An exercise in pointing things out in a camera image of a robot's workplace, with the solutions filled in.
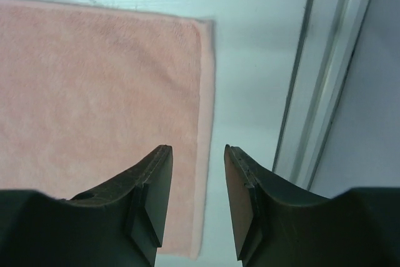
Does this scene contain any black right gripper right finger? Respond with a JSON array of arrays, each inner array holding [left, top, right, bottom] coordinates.
[[224, 145, 399, 266]]

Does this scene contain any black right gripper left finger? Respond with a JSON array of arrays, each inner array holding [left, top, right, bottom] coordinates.
[[1, 145, 173, 266]]

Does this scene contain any pink terry towel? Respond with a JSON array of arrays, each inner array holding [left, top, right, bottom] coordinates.
[[1, 0, 215, 259]]

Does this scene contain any silver aluminium right rail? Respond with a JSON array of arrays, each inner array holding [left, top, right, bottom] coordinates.
[[272, 0, 370, 189]]

